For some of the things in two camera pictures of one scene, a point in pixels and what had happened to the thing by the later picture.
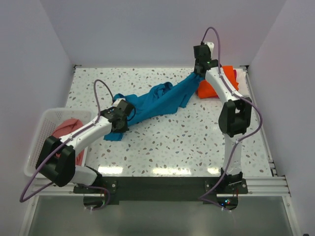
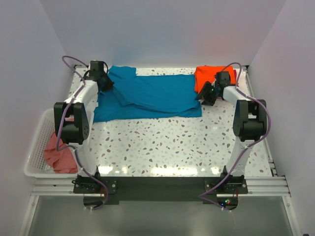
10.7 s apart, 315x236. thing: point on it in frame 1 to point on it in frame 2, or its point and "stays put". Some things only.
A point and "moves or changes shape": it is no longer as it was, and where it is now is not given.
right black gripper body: (195, 70) to (215, 89)
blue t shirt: (161, 99) moves or changes shape
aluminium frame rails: (269, 186) stays put
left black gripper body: (124, 128) to (103, 75)
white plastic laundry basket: (49, 118) stays put
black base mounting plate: (163, 189) stays put
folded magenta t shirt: (235, 73) stays put
